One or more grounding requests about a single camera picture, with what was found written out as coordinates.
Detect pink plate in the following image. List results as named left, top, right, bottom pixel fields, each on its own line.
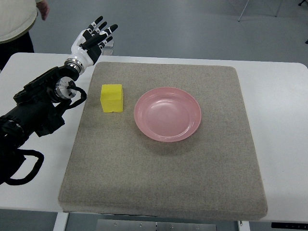
left=134, top=87, right=202, bottom=142

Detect metal table base plate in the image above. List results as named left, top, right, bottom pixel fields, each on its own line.
left=96, top=219, right=217, bottom=231

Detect clear plastic floor box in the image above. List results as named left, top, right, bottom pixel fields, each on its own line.
left=102, top=40, right=114, bottom=56

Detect person in cream jacket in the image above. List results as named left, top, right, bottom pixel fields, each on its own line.
left=0, top=0, right=50, bottom=70

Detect black table control panel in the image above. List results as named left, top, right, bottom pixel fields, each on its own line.
left=271, top=222, right=308, bottom=230

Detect black cable loop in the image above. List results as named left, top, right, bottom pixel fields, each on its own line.
left=0, top=149, right=45, bottom=186

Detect yellow foam block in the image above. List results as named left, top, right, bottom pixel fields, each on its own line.
left=100, top=84, right=124, bottom=113

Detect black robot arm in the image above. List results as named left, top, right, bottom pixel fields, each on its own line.
left=0, top=65, right=87, bottom=150

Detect metal chair legs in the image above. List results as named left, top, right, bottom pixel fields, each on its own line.
left=237, top=0, right=284, bottom=22

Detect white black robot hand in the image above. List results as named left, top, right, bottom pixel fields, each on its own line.
left=65, top=16, right=118, bottom=75

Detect beige fabric mat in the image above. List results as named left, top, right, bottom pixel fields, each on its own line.
left=58, top=62, right=268, bottom=220

